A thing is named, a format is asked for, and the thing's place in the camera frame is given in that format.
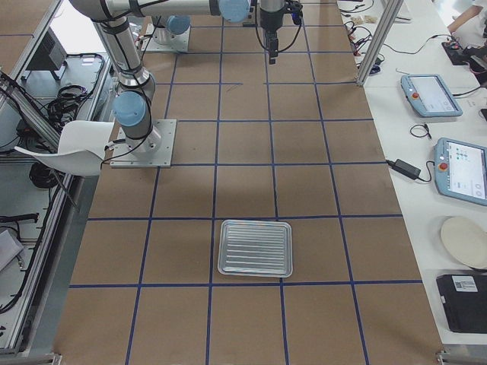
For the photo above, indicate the white round plate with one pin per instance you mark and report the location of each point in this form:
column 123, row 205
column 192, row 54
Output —
column 465, row 241

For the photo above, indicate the white plastic chair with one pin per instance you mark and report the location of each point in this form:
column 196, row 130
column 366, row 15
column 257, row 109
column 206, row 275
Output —
column 81, row 148

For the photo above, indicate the ribbed metal tray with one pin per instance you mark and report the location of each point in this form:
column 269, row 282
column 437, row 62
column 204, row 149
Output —
column 255, row 248

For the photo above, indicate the black power adapter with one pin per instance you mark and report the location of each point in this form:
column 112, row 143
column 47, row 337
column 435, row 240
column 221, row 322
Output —
column 404, row 168

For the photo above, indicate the black flat box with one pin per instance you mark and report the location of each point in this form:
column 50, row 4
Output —
column 464, row 302

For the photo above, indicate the teach pendant near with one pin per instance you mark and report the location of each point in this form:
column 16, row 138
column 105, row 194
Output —
column 460, row 170

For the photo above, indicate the aluminium frame post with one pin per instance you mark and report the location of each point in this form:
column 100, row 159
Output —
column 383, row 28

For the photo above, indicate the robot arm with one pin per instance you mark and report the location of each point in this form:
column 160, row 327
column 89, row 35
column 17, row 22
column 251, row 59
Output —
column 132, row 107
column 171, row 23

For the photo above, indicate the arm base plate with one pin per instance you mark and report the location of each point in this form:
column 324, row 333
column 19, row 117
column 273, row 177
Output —
column 161, row 40
column 155, row 151

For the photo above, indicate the teach pendant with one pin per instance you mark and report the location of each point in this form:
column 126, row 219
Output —
column 429, row 96
column 460, row 170

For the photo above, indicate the teach pendant far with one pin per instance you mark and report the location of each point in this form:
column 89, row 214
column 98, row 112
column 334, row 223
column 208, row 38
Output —
column 429, row 96

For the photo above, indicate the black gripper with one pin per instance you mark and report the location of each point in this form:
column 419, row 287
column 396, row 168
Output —
column 270, row 22

